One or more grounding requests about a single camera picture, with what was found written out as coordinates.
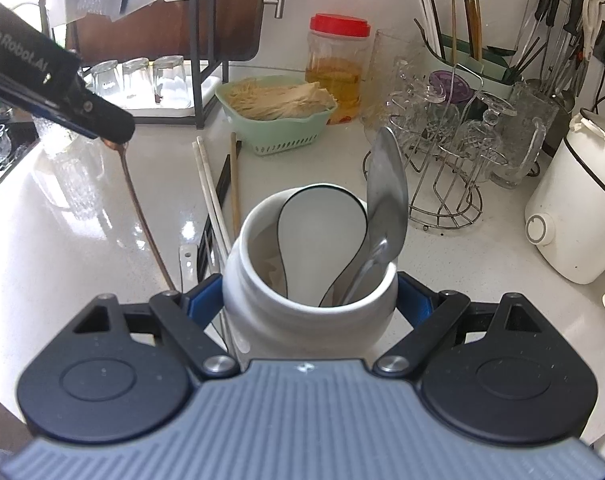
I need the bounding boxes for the dried noodle bundle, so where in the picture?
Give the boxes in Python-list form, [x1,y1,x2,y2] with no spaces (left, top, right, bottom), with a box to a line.
[225,78,336,122]

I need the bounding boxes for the upturned stemmed glass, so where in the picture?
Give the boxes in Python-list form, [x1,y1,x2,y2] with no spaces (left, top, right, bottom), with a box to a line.
[460,91,517,186]

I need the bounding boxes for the black-rimmed white ceramic spoon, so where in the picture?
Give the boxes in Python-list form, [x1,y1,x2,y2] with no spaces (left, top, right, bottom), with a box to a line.
[276,185,369,307]

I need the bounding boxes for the black power cable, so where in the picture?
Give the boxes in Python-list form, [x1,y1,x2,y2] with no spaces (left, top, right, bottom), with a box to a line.
[593,62,605,111]

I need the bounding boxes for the white ceramic mug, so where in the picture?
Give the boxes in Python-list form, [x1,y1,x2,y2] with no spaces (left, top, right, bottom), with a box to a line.
[222,183,399,363]

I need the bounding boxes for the upturned drinking glass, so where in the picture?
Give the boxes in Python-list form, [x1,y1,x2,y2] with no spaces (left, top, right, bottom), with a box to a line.
[121,57,154,100]
[152,55,193,109]
[89,60,122,97]

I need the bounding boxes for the purple round lid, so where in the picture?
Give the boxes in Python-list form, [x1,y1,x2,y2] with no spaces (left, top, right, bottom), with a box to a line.
[429,70,472,104]

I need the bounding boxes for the red-lidded plastic jar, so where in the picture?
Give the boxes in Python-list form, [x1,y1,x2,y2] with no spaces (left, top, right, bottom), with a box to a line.
[305,13,373,125]

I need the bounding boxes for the copper-coloured spoon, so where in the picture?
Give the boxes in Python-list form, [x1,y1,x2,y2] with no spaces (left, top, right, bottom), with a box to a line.
[104,139,179,293]

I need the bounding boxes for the small metal spoon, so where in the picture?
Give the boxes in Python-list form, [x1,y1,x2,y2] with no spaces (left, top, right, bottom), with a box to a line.
[340,236,392,307]

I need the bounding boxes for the dark wooden cutting board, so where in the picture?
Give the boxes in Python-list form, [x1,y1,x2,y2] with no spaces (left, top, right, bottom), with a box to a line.
[64,0,274,64]

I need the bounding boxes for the large metal spoon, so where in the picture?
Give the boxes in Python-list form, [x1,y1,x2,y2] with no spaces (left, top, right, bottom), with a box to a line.
[365,126,409,281]

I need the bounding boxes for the green utensil caddy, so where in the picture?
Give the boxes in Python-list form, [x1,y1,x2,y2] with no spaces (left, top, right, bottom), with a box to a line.
[423,34,517,100]

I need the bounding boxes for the black metal dish rack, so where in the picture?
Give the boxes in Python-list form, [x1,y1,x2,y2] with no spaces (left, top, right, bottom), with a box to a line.
[36,0,229,129]

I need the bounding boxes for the white chopstick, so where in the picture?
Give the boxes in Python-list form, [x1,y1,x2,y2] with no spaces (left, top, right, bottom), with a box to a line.
[196,135,233,256]
[191,140,232,261]

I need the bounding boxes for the plain white ceramic spoon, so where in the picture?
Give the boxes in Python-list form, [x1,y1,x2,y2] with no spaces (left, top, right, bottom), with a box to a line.
[179,242,202,295]

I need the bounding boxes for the green plastic basket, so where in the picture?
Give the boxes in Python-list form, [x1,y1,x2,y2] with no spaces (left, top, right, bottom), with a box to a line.
[215,75,339,156]

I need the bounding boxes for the white electric cooking pot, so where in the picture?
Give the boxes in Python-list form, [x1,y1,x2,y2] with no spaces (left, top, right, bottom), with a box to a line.
[524,109,605,311]

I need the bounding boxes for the upturned glasses on tray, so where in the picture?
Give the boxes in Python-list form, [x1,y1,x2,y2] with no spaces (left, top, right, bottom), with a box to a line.
[82,72,224,113]

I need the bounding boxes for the textured glass mug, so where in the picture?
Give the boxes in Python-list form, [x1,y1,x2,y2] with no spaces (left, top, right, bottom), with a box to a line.
[491,81,564,190]

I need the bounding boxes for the wire glass rack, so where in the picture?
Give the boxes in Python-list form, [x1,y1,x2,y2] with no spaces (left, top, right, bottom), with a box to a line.
[363,77,514,232]

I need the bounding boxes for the textured glass pitcher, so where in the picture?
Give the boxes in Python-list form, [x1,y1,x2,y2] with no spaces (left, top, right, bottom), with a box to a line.
[32,107,92,159]

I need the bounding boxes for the white-handled scissors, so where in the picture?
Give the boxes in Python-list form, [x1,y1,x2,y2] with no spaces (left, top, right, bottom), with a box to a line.
[580,0,605,61]

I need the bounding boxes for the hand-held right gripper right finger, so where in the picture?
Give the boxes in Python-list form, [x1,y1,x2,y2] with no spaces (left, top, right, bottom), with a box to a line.
[373,271,543,376]

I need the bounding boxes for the upturned clear glass cup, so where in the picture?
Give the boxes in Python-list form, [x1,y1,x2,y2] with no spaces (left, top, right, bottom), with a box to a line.
[395,57,466,161]

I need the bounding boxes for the set of hanging kitchen utensils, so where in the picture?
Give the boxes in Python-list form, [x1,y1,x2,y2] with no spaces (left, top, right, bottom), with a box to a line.
[507,0,591,98]

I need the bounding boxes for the tall clear glass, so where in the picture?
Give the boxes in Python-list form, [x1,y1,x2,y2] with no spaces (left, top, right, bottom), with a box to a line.
[361,29,428,147]

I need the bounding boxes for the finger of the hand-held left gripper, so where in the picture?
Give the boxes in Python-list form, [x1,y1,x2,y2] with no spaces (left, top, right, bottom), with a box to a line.
[32,82,136,144]

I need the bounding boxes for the wooden chopstick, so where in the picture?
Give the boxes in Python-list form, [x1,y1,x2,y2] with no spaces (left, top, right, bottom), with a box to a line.
[230,132,242,233]

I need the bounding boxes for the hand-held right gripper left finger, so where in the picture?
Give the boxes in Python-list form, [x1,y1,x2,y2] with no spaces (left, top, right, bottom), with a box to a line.
[72,273,240,376]

